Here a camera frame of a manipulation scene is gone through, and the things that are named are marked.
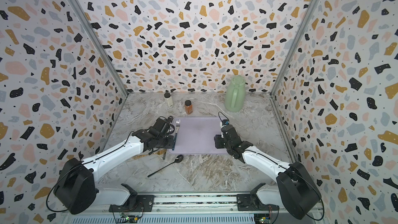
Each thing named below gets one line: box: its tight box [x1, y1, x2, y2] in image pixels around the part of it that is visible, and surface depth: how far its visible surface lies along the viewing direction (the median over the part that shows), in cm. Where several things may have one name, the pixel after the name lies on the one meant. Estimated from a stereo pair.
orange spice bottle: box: [184, 99, 194, 115], surface depth 107 cm
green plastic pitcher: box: [224, 75, 246, 113], surface depth 98 cm
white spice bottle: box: [163, 92, 174, 107], surface depth 112 cm
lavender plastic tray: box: [167, 116, 229, 155], surface depth 103 cm
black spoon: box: [147, 154, 184, 178], surface depth 88 cm
